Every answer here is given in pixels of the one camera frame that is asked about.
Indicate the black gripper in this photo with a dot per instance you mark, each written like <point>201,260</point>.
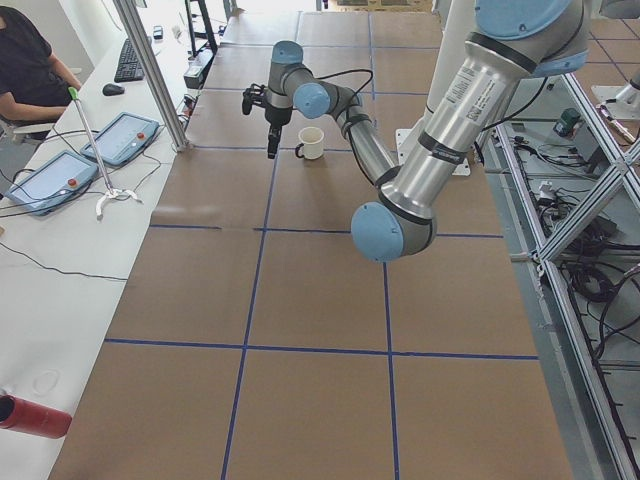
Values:
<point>275,116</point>

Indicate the white smiley mug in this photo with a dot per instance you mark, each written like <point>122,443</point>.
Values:
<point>311,143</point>

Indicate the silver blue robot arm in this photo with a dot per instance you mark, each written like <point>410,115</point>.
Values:
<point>507,41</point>

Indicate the far blue teach pendant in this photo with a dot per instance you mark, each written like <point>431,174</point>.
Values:
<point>124,138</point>

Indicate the blue teach pendant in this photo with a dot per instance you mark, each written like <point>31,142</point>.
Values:
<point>57,181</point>
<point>124,138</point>

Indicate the black keyboard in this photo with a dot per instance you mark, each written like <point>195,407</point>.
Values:
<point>128,67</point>

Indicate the black computer mouse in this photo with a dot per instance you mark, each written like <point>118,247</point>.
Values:
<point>112,89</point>

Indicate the green tipped grabber stick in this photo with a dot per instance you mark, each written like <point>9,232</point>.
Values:
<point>111,193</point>

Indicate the brown paper table cover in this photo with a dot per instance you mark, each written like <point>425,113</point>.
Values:
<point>253,341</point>

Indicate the near blue teach pendant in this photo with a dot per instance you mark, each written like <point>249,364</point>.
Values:
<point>57,181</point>

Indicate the seated person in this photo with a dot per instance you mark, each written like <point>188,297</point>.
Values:
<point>35,83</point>

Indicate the red bottle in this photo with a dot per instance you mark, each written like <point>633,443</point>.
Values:
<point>27,417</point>

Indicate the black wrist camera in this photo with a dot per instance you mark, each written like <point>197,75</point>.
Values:
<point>253,96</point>

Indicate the aluminium frame post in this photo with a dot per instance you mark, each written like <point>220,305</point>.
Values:
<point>135,31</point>

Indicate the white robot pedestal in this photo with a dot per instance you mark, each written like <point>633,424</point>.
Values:
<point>435,100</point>

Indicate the aluminium side frame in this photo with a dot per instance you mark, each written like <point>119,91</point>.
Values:
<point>564,167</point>

